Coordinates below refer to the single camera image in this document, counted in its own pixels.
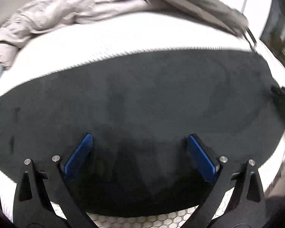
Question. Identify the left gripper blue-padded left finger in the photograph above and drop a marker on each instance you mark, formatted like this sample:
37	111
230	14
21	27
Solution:
42	197

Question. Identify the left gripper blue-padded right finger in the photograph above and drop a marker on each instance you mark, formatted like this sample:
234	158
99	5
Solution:
236	198

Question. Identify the black pants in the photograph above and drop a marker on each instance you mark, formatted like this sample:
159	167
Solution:
140	109

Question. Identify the dark grey sleeping bag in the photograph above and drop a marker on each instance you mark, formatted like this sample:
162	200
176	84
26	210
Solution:
218	14

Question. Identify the white honeycomb mattress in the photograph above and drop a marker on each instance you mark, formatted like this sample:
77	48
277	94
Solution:
76	45

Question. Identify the beige crumpled blanket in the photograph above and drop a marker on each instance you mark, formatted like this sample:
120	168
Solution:
42	16

